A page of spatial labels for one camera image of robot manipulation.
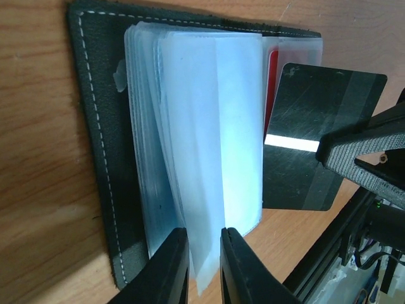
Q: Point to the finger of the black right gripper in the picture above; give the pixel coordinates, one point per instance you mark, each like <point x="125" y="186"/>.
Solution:
<point x="370" y="154"/>

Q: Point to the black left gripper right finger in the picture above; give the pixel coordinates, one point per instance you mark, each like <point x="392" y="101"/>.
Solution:
<point x="244" y="278"/>

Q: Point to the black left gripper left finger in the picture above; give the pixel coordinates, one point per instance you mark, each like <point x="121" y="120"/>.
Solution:
<point x="165" y="278"/>

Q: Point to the black credit card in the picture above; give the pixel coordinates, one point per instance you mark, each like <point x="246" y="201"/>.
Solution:
<point x="311" y="102"/>

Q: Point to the black leather card holder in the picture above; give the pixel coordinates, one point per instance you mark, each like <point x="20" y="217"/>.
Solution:
<point x="135" y="194"/>

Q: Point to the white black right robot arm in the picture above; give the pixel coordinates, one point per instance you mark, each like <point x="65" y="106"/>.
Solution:
<point x="383" y="224"/>

